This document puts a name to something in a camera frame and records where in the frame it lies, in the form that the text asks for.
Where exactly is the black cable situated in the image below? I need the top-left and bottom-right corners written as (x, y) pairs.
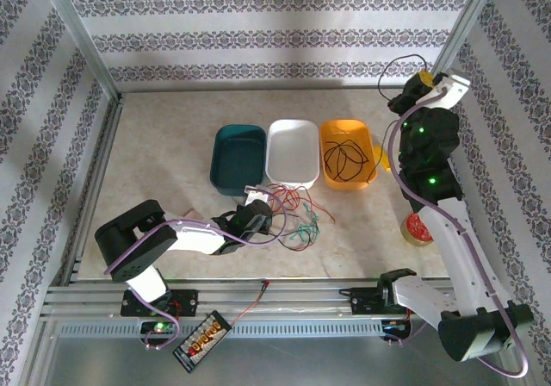
top-left (376, 53), bottom-right (433, 103)
top-left (322, 139), bottom-right (371, 185)

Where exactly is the red cable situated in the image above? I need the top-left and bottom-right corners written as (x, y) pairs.
top-left (296, 196), bottom-right (336, 224)
top-left (264, 184), bottom-right (302, 215)

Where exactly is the tangle of coloured wires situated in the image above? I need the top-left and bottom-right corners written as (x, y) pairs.
top-left (275, 212), bottom-right (320, 252)

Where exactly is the teal plastic bin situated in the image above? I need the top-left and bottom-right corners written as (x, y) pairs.
top-left (209, 124), bottom-right (268, 197)

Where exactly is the orange plastic bin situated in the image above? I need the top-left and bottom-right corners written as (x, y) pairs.
top-left (319, 119), bottom-right (379, 192)

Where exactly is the tape roll with red core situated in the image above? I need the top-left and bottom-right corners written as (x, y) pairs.
top-left (399, 212), bottom-right (436, 246)

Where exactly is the white plastic bin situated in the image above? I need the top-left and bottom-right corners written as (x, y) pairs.
top-left (265, 119), bottom-right (322, 190)

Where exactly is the black power distribution board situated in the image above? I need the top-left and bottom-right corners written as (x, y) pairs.
top-left (172, 310), bottom-right (236, 374)

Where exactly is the small circuit board with LED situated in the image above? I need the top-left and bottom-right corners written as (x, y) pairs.
top-left (139, 320), bottom-right (177, 338)
top-left (381, 320), bottom-right (412, 339)

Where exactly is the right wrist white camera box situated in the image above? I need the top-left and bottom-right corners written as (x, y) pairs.
top-left (432, 70), bottom-right (471, 109)

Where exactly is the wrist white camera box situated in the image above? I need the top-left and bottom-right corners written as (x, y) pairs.
top-left (432, 70), bottom-right (471, 109)
top-left (243, 184), bottom-right (272, 203)

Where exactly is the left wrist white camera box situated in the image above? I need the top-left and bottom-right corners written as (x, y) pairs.
top-left (243, 184), bottom-right (272, 203)

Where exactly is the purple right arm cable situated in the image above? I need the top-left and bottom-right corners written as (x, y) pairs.
top-left (387, 88), bottom-right (529, 379)

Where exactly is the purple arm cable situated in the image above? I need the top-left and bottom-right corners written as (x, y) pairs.
top-left (104, 187), bottom-right (288, 351)
top-left (387, 88), bottom-right (529, 379)

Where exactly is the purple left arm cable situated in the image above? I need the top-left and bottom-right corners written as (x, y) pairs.
top-left (104, 187), bottom-right (288, 351)

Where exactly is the thin red supply wire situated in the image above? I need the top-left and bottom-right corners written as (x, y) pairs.
top-left (230, 279), bottom-right (270, 329)

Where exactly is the aluminium frame post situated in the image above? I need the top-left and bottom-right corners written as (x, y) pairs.
top-left (430, 0), bottom-right (508, 77)
top-left (35, 0), bottom-right (124, 101)

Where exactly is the aluminium mounting rail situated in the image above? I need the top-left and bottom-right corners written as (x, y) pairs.
top-left (40, 276), bottom-right (457, 318)

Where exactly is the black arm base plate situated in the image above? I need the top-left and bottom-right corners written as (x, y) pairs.
top-left (350, 289), bottom-right (414, 316)
top-left (120, 289), bottom-right (200, 317)

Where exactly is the grey slotted cable duct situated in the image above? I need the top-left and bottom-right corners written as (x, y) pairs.
top-left (58, 321), bottom-right (388, 339)

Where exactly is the aluminium side rail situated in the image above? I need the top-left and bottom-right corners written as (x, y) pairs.
top-left (64, 95), bottom-right (126, 283)

